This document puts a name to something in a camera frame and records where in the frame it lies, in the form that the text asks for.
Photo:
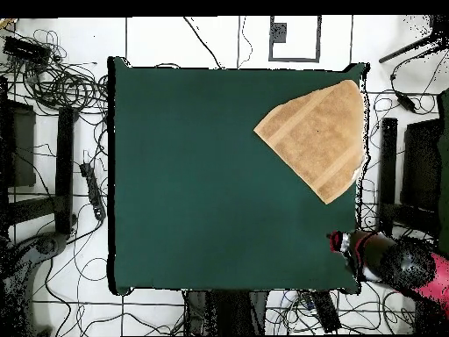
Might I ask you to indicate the tan terry towel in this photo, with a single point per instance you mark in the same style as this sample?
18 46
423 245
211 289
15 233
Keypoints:
315 140

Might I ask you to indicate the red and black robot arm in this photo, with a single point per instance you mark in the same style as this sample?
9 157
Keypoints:
396 259

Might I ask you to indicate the dark flat panel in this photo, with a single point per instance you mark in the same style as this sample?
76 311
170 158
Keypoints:
421 165
21 147

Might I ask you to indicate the black rectangular box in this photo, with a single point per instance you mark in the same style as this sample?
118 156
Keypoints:
326 310

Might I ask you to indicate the black horizontal beam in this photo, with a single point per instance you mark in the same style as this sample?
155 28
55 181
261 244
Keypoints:
410 217
31 210

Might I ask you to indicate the dark green table cloth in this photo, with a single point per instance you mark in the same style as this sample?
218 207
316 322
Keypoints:
175 210

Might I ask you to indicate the black rod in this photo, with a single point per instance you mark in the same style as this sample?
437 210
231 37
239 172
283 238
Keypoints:
403 52

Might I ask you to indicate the black power strip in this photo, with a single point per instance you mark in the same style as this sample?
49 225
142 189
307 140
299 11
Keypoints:
93 189

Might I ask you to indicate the dark curved stand base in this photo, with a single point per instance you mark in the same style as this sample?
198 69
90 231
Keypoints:
45 244

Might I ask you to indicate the black adapter box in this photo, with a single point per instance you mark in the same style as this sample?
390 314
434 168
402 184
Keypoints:
24 49

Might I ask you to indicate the black upright post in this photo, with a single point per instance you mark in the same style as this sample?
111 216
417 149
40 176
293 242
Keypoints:
387 158
65 168

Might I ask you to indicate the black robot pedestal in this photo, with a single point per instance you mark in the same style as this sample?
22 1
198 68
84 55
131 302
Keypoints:
224 312

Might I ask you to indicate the grey square floor frame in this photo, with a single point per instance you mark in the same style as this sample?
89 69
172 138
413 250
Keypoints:
318 38

